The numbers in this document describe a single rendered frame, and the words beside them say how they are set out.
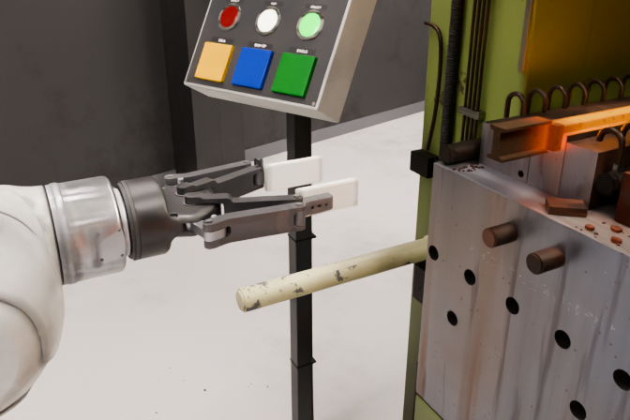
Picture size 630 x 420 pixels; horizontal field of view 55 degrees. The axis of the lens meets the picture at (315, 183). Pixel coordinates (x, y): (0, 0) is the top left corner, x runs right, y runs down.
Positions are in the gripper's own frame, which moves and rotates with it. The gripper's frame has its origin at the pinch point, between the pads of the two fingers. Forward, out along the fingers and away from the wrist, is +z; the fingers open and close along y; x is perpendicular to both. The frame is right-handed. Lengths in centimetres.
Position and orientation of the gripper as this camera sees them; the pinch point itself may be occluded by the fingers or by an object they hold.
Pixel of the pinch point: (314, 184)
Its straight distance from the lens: 64.6
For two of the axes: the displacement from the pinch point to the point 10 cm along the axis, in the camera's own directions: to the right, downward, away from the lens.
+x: 0.1, -9.3, -3.8
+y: 4.7, 3.4, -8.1
